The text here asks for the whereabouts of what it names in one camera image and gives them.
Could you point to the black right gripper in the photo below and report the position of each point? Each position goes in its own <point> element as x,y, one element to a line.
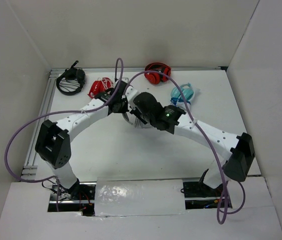
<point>135,110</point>

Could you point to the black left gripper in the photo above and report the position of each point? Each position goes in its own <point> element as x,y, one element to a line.
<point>124,109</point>

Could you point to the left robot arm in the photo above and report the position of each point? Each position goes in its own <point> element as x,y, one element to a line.
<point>54,140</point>

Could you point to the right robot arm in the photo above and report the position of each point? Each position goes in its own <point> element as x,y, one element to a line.
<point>237,151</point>

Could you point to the red black headphones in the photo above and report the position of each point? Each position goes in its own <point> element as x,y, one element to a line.
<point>154,75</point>

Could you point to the white foil cover plate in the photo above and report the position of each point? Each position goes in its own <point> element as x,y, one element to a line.
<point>139,198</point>

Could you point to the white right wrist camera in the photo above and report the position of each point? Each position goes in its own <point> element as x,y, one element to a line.
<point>131,93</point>

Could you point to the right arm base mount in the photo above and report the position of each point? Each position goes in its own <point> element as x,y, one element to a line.
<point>198,195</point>

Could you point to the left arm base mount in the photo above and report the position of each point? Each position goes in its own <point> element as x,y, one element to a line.
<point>81,200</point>

